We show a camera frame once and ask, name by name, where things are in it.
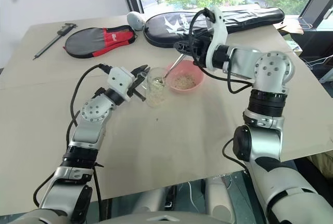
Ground oatmeal in glass mug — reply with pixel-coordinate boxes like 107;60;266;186
147;78;166;105

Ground grey egg-shaped object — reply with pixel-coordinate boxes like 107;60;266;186
126;11;146;31

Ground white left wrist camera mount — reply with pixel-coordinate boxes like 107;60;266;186
107;67;136;102

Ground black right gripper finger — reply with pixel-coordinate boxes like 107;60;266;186
173;39;196;49
176;46;196;56

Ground silver robot torso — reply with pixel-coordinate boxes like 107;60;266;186
98;209;235;224

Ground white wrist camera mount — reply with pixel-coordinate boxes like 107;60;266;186
107;67;136;102
204;6;229;72

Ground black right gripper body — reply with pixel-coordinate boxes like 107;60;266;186
193;36;213;66

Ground pink bowl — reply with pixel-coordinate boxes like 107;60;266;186
165;60;205;94

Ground grey vernier caliper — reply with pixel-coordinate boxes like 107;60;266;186
33;22;78;60

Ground grey rounded robot leg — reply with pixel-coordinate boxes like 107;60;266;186
205;176;237;224
135;186;180;213

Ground metal spoon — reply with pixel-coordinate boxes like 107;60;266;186
155;53;186;85

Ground oatmeal in pink bowl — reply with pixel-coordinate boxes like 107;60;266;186
173;76;197;89

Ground red and black paddle case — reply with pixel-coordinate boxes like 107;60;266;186
62;24;138;59

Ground brown cardboard box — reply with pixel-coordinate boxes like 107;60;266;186
273;17;305;36

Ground white cable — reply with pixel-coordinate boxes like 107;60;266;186
303;53;333;70

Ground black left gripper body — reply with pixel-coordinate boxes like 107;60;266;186
127;67;144;97

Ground black racket bag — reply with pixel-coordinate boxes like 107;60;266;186
143;7;285;49

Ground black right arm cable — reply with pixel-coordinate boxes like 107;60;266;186
187;7;254;94

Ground black right shoulder cable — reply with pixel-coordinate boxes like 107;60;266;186
222;136;250;174

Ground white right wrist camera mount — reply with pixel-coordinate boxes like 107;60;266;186
204;6;229;72

